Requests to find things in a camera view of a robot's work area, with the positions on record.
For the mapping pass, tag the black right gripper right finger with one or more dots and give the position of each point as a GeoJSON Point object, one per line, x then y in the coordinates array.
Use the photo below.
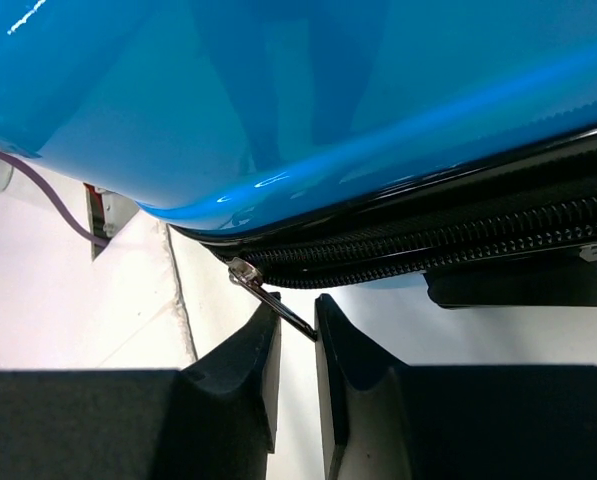
{"type": "Point", "coordinates": [384, 419]}

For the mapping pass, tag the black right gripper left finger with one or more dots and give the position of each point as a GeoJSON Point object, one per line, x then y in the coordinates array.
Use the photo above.
{"type": "Point", "coordinates": [216, 419]}

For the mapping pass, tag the dark blue suitcase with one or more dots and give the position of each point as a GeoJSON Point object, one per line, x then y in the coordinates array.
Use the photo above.
{"type": "Point", "coordinates": [317, 144]}

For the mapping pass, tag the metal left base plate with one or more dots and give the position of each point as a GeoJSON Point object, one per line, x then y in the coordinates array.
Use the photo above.
{"type": "Point", "coordinates": [108, 212]}

